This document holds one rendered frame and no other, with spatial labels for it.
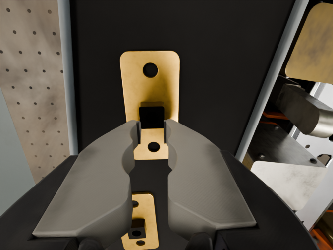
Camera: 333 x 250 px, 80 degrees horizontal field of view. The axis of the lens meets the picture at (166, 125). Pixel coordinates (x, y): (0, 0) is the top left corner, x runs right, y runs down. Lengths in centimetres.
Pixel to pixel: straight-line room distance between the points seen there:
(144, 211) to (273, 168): 16
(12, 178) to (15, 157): 22
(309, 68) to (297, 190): 16
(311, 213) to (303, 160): 30
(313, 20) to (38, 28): 60
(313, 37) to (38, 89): 66
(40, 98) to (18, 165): 131
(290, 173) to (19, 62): 69
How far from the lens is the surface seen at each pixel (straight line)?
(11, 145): 189
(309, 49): 27
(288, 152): 32
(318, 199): 58
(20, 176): 205
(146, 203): 20
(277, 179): 30
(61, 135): 76
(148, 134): 15
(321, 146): 47
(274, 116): 55
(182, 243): 26
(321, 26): 27
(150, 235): 24
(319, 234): 69
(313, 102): 31
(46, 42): 67
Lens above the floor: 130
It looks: 62 degrees down
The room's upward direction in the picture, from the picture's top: 174 degrees clockwise
